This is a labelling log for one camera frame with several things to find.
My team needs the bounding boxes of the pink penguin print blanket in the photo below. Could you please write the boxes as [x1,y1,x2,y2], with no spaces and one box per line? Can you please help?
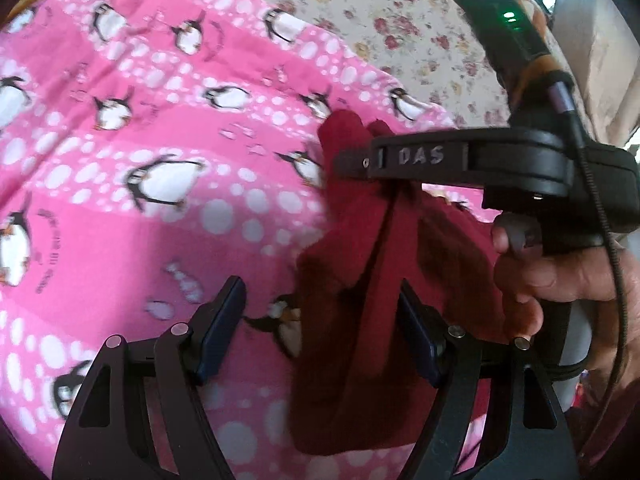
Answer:
[0,0,506,480]

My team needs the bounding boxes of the person's right hand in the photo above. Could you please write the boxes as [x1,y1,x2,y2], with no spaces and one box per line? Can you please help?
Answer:
[491,222,640,391]

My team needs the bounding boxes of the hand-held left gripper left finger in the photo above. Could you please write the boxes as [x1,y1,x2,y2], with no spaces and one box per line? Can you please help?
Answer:
[51,275,247,480]

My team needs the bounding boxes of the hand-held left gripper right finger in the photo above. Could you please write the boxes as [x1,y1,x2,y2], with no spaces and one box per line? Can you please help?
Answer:
[397,280,581,480]

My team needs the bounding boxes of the floral quilt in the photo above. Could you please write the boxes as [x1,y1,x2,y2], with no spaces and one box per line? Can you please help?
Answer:
[200,0,516,128]

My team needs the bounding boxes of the black cable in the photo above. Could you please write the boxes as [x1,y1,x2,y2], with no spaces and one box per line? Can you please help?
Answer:
[547,72,631,461]

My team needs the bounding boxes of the beige cloth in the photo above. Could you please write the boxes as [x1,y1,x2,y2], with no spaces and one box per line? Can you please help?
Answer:
[555,0,640,146]

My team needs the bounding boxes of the dark red shirt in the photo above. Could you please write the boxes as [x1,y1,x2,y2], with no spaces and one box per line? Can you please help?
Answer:
[290,110,546,458]

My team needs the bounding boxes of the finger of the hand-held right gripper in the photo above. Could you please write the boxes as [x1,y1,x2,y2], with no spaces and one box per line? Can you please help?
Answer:
[335,129,473,186]

